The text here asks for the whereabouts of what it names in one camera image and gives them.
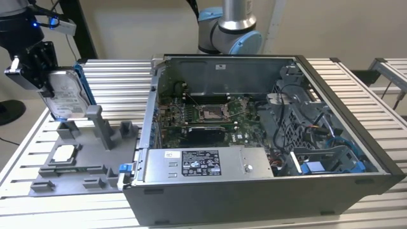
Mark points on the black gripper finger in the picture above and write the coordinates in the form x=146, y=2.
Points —
x=47, y=86

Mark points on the hard disk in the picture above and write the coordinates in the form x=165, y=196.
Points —
x=69, y=95

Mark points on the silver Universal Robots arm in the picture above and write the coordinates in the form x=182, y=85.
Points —
x=237, y=14

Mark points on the grey metal disk bay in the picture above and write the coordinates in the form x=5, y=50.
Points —
x=296, y=134

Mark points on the white usb connector box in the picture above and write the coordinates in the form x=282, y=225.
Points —
x=69, y=27

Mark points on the black round stand base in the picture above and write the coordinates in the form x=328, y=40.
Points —
x=11, y=112

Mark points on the silver CPU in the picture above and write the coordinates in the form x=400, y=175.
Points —
x=65, y=152

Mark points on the grey parts rack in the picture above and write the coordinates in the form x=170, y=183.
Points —
x=93, y=155

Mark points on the blue case latch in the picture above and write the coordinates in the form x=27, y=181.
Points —
x=125, y=168

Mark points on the thin metal locking lever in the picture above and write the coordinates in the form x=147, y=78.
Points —
x=194, y=99

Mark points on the black RAM slot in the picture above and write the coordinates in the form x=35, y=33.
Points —
x=207, y=98

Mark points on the CPU socket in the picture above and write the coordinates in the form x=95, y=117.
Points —
x=211, y=113

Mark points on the black graphics card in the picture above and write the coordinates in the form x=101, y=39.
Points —
x=205, y=137

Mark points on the green motherboard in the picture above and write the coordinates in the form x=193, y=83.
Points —
x=246, y=121

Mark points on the silver power supply unit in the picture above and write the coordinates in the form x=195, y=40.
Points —
x=254, y=156

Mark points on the open black PC case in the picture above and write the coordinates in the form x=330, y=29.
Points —
x=222, y=202

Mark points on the pale blue plastic block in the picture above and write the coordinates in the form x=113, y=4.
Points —
x=313, y=167

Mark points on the thin dark hanging rod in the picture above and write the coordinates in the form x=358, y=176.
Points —
x=385, y=90
x=397, y=101

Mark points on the aluminium slat side table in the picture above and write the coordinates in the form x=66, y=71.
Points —
x=389, y=69

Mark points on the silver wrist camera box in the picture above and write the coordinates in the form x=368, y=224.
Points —
x=22, y=80

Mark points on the black upright post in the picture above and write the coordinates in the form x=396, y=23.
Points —
x=81, y=26

